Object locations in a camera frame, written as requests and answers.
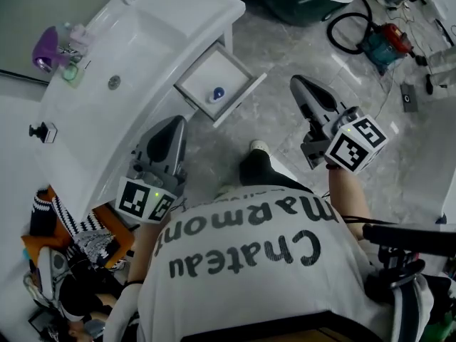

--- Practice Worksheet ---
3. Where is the white floor-standing fixture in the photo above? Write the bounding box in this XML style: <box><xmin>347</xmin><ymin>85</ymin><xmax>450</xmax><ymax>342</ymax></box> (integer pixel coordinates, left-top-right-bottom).
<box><xmin>441</xmin><ymin>94</ymin><xmax>456</xmax><ymax>224</ymax></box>

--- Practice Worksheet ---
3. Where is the person's white shoe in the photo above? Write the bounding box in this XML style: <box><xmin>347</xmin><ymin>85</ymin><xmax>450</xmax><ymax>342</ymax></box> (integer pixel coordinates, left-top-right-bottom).
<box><xmin>249</xmin><ymin>140</ymin><xmax>271</xmax><ymax>155</ymax></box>

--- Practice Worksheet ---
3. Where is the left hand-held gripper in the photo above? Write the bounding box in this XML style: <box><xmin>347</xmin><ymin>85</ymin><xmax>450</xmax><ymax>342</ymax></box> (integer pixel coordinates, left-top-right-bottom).
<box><xmin>114</xmin><ymin>115</ymin><xmax>189</xmax><ymax>224</ymax></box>

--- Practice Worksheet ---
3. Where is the white grey handheld device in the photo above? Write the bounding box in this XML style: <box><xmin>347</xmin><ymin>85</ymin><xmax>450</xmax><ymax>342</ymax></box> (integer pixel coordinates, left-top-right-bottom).
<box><xmin>37</xmin><ymin>246</ymin><xmax>71</xmax><ymax>299</ymax></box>

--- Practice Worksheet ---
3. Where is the black chest-mounted device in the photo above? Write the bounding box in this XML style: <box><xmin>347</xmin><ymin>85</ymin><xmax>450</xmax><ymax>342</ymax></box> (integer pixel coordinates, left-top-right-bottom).
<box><xmin>362</xmin><ymin>222</ymin><xmax>456</xmax><ymax>299</ymax></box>

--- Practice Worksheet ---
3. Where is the grey harness strap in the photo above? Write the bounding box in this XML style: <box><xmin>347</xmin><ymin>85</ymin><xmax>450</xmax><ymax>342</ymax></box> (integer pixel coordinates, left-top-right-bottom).
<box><xmin>391</xmin><ymin>276</ymin><xmax>435</xmax><ymax>334</ymax></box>

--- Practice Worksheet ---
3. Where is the person's left forearm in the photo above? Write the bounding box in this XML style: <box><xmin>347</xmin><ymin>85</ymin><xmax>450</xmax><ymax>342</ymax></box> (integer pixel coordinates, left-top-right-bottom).
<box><xmin>128</xmin><ymin>219</ymin><xmax>168</xmax><ymax>284</ymax></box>

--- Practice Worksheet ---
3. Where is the purple hair dryer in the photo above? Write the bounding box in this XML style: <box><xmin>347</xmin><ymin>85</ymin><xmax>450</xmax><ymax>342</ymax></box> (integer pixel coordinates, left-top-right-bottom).
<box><xmin>31</xmin><ymin>26</ymin><xmax>71</xmax><ymax>73</ymax></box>

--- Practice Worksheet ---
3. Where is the person's right forearm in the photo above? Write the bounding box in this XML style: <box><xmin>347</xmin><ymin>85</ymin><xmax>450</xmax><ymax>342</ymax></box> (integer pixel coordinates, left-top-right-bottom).
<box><xmin>327</xmin><ymin>165</ymin><xmax>373</xmax><ymax>242</ymax></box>

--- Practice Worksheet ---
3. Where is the black knob on white box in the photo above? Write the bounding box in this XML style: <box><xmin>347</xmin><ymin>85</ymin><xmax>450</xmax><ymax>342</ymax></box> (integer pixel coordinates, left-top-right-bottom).
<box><xmin>28</xmin><ymin>121</ymin><xmax>58</xmax><ymax>145</ymax></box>

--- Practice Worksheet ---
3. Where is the person's leg in black trousers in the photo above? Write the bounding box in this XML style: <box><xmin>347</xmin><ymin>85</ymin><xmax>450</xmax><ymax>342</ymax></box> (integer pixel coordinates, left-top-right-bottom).
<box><xmin>238</xmin><ymin>150</ymin><xmax>314</xmax><ymax>194</ymax></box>

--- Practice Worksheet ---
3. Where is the chrome faucet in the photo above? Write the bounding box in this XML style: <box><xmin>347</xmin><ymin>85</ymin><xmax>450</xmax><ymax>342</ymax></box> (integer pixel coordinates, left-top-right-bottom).
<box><xmin>56</xmin><ymin>43</ymin><xmax>88</xmax><ymax>63</ymax></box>

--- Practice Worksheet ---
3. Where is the black white striped knit cloth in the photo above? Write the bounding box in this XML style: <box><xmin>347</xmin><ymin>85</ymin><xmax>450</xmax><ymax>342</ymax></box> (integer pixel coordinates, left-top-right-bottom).
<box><xmin>53</xmin><ymin>194</ymin><xmax>126</xmax><ymax>271</ymax></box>

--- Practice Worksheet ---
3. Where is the black cushion with white zigzag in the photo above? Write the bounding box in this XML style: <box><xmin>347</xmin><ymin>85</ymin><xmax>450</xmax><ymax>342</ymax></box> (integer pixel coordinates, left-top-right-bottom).
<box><xmin>30</xmin><ymin>189</ymin><xmax>58</xmax><ymax>238</ymax></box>

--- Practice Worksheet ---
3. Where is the white printed t-shirt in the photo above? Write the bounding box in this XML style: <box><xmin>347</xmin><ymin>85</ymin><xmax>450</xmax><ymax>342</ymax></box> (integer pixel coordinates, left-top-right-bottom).
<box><xmin>103</xmin><ymin>187</ymin><xmax>435</xmax><ymax>342</ymax></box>

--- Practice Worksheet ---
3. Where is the red and teal vacuum cleaner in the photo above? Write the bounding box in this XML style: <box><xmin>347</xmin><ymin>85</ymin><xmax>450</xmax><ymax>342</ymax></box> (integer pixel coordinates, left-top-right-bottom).
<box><xmin>358</xmin><ymin>22</ymin><xmax>417</xmax><ymax>76</ymax></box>

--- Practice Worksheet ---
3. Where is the black vacuum hose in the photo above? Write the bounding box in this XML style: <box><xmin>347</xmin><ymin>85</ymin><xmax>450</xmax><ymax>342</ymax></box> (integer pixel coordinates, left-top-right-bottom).
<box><xmin>326</xmin><ymin>0</ymin><xmax>375</xmax><ymax>55</ymax></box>

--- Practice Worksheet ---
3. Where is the small black monitor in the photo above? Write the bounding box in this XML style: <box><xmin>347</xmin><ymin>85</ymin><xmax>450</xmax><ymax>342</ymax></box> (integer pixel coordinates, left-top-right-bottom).
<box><xmin>27</xmin><ymin>308</ymin><xmax>58</xmax><ymax>338</ymax></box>

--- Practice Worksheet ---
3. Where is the orange cushion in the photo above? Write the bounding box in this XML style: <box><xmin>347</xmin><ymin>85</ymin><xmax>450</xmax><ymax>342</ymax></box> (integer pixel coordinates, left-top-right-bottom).
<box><xmin>21</xmin><ymin>187</ymin><xmax>135</xmax><ymax>267</ymax></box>

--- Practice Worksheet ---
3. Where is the black framed mirror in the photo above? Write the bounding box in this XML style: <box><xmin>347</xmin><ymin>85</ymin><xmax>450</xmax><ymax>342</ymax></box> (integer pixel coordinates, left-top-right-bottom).
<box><xmin>0</xmin><ymin>0</ymin><xmax>136</xmax><ymax>85</ymax></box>

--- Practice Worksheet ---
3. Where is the grey floor box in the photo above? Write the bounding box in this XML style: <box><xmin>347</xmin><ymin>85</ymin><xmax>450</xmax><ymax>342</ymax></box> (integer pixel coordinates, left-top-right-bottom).
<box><xmin>399</xmin><ymin>83</ymin><xmax>420</xmax><ymax>113</ymax></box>

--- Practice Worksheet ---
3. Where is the dark green white bathtub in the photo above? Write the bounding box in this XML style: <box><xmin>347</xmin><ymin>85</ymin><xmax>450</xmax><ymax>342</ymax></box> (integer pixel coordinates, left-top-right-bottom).
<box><xmin>258</xmin><ymin>0</ymin><xmax>357</xmax><ymax>28</ymax></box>

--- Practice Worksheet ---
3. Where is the thin floor cable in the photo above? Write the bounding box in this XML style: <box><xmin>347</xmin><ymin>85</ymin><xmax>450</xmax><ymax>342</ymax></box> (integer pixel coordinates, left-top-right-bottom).
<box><xmin>373</xmin><ymin>66</ymin><xmax>397</xmax><ymax>120</ymax></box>

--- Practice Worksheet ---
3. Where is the white vanity cabinet with sink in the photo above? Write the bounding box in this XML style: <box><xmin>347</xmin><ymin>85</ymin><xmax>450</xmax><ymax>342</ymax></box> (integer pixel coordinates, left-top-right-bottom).
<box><xmin>33</xmin><ymin>0</ymin><xmax>247</xmax><ymax>224</ymax></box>

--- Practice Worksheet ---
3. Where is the white drawer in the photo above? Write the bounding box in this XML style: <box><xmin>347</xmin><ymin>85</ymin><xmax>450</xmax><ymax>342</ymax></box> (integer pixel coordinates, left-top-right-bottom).
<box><xmin>173</xmin><ymin>43</ymin><xmax>268</xmax><ymax>128</ymax></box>

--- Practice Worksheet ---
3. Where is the small blue white bottle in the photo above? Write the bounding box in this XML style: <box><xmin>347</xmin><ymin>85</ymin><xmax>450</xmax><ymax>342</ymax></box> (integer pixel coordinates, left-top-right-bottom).
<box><xmin>208</xmin><ymin>85</ymin><xmax>227</xmax><ymax>105</ymax></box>

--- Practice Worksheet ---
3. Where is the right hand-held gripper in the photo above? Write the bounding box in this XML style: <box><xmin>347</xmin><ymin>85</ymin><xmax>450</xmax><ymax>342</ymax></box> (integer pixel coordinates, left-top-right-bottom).
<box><xmin>289</xmin><ymin>76</ymin><xmax>388</xmax><ymax>174</ymax></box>

